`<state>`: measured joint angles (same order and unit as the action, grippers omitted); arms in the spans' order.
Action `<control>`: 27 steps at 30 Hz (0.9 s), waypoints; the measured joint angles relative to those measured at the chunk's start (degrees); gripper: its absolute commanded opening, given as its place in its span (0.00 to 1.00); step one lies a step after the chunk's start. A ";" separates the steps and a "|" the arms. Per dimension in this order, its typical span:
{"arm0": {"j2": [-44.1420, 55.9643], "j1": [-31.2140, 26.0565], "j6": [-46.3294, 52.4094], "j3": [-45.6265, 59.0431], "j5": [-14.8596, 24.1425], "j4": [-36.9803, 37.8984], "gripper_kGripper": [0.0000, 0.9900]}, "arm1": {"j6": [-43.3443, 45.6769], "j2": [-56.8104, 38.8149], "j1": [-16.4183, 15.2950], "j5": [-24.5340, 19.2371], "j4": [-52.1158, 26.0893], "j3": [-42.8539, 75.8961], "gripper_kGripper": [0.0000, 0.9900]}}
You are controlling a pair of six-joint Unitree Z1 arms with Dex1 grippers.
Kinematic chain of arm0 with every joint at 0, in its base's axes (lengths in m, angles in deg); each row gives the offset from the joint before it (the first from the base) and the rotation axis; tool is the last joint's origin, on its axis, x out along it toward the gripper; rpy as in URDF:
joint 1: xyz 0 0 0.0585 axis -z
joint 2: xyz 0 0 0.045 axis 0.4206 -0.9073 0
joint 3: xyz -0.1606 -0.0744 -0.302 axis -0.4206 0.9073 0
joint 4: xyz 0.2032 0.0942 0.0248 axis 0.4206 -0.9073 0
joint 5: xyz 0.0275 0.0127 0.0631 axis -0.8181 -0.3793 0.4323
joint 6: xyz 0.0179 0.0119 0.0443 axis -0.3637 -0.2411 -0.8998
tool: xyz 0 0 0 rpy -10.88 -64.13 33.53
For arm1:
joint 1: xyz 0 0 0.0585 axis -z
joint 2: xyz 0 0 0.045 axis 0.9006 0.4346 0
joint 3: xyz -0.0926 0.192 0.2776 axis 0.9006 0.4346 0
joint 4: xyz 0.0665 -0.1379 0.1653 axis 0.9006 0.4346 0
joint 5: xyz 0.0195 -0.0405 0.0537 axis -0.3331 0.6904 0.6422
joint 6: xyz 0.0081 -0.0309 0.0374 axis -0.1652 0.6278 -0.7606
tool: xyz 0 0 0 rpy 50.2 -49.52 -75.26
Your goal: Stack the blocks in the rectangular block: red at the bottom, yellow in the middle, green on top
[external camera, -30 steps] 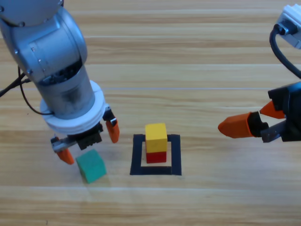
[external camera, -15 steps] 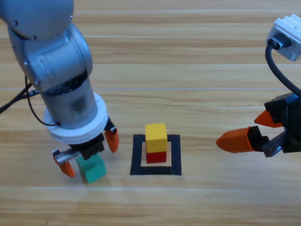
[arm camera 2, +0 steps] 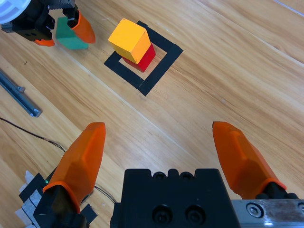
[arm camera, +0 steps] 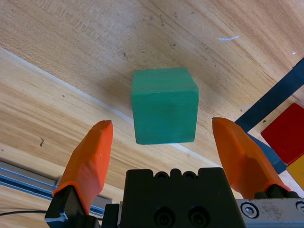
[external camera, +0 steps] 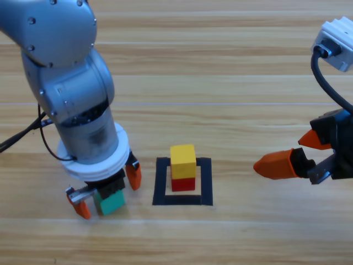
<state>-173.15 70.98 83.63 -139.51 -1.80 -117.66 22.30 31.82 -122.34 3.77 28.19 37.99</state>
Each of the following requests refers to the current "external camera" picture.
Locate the black tape square outline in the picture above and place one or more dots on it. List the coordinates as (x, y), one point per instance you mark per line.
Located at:
(160, 187)

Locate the green cube block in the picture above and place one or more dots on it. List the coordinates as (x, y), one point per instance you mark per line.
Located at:
(111, 205)

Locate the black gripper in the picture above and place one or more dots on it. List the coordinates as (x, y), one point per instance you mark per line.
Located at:
(110, 186)
(342, 154)

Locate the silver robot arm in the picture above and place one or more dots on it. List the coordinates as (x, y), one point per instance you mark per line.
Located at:
(60, 82)

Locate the red cube block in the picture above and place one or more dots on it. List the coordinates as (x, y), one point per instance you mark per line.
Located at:
(183, 185)

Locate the yellow cube block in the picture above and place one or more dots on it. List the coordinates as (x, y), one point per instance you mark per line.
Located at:
(183, 165)

